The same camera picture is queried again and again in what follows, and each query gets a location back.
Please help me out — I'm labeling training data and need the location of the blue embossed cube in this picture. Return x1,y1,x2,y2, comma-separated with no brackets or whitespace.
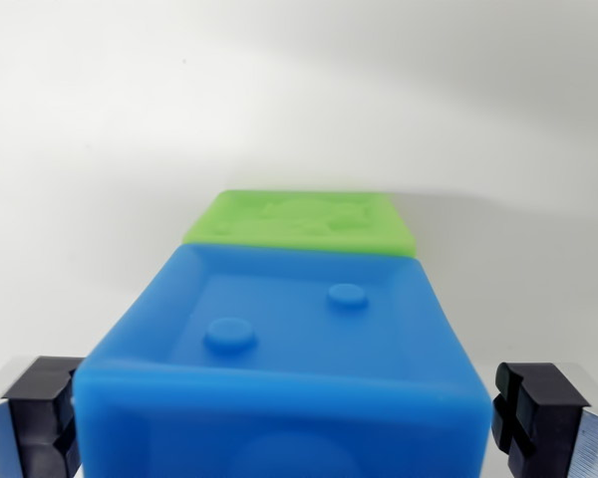
72,242,495,478

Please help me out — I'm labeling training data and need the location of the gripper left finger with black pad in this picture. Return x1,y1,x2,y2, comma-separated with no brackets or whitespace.
0,355,82,478

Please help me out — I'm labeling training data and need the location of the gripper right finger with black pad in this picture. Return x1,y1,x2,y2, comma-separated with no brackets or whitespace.
490,361,598,478

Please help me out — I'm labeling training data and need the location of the green embossed cube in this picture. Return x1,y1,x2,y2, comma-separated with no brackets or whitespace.
182,188,418,259

